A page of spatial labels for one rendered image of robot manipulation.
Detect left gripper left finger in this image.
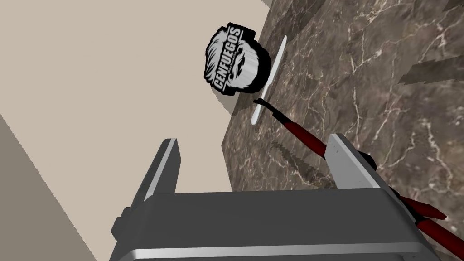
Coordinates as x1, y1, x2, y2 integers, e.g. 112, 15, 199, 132
131, 138, 181, 210

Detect black and white face-shaped object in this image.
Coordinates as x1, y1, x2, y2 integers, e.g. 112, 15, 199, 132
203, 22, 272, 96

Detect white knife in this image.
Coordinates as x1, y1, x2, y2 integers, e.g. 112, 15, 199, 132
251, 35, 288, 126

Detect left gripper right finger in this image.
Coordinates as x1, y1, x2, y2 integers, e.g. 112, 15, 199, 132
324, 133, 381, 190

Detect red-handled black pliers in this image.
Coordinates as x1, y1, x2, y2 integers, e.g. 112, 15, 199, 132
253, 97, 464, 260

